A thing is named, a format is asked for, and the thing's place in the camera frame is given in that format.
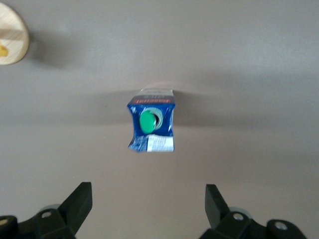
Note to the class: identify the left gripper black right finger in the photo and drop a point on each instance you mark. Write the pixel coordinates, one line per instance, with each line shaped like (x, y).
(219, 214)

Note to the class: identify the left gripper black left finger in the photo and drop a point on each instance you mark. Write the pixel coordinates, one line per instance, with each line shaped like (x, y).
(74, 209)

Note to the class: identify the wooden mug tree stand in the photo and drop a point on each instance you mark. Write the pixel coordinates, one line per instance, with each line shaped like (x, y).
(15, 25)

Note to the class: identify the yellow cup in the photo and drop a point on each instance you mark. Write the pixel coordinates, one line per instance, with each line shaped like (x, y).
(3, 51)

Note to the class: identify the blue and white milk carton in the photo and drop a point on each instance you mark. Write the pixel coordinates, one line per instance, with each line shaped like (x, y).
(152, 124)

